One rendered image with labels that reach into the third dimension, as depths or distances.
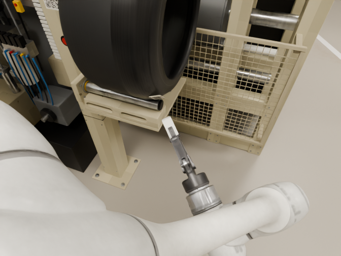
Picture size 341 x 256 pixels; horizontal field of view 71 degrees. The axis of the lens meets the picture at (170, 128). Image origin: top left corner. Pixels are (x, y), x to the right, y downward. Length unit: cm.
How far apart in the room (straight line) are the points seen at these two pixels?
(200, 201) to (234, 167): 124
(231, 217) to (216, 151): 152
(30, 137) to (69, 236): 12
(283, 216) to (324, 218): 132
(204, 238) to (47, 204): 28
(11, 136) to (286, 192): 58
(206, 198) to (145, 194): 109
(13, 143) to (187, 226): 27
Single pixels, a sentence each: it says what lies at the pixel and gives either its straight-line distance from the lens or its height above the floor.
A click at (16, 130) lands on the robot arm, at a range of 26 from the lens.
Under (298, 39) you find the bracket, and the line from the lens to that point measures 134.
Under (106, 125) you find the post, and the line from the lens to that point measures 138.
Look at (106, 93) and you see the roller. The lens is 103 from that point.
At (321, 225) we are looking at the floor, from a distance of 191.
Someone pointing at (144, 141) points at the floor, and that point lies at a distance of 199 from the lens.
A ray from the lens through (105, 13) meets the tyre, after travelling 68.
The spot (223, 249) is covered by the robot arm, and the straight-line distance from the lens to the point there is 69.
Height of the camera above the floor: 155
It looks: 48 degrees down
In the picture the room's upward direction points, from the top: straight up
